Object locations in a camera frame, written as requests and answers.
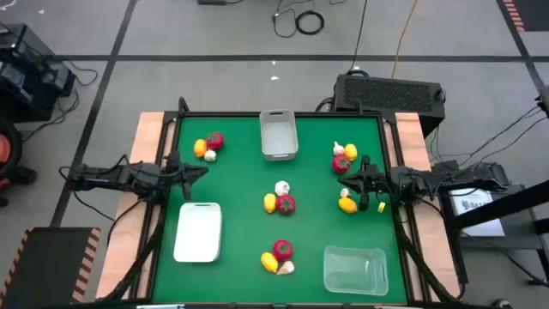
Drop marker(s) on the grey plastic basket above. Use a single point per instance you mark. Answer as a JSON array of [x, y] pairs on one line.
[[279, 137]]

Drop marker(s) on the black flat floor object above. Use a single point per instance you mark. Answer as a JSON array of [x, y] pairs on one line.
[[212, 2]]

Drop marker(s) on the white paper sign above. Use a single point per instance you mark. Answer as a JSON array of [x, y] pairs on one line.
[[472, 206]]

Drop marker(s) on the green felt mat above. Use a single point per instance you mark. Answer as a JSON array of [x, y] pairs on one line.
[[240, 223]]

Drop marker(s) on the black metal stand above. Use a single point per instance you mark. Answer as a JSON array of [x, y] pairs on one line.
[[514, 201]]

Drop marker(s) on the clear plastic basket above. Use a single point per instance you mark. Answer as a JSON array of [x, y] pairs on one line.
[[356, 270]]

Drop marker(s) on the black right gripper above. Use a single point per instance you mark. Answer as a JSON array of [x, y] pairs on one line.
[[375, 181]]

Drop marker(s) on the red strawberry bottom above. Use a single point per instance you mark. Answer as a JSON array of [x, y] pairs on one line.
[[283, 250]]

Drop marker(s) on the yellow plastic lemon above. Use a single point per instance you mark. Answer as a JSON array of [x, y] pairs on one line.
[[269, 203], [200, 148], [269, 262], [347, 205], [351, 152]]

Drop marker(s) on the white plastic basket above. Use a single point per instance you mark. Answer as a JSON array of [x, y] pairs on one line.
[[197, 234]]

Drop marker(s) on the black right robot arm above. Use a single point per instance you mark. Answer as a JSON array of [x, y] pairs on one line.
[[429, 180]]

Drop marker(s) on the small yellow tape piece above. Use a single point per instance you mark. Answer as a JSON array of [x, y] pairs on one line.
[[381, 207]]

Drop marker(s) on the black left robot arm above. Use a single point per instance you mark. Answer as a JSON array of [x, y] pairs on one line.
[[128, 176]]

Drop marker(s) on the black computer tower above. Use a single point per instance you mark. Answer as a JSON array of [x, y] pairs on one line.
[[386, 94]]

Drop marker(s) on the orange and black round device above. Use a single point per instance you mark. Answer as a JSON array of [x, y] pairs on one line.
[[8, 163]]

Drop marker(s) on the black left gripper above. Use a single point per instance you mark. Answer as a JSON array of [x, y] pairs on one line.
[[178, 173]]

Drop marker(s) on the red strawberry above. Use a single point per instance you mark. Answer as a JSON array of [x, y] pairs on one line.
[[341, 164], [215, 141], [283, 250], [286, 204]]

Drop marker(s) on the black mat with hazard stripes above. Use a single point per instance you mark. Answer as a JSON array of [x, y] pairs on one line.
[[534, 13], [47, 266]]

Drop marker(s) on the grey device on stand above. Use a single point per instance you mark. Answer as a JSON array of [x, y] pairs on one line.
[[545, 101]]

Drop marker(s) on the white garlic bulb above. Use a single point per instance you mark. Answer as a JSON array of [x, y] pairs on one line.
[[345, 193], [338, 149], [281, 188], [210, 155], [286, 268]]

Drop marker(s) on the black equipment stack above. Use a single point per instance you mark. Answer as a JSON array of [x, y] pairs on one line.
[[25, 86]]

